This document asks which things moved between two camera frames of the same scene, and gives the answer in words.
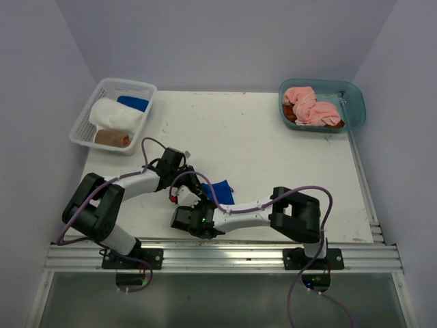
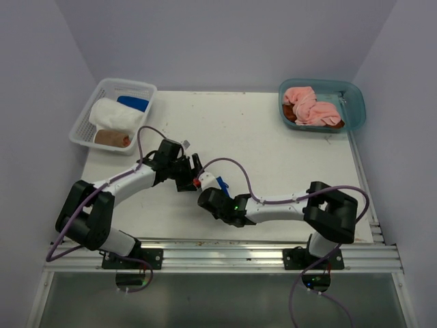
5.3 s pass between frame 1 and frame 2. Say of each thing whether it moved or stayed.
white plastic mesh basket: stayed
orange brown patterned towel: stayed
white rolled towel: stayed
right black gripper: moved
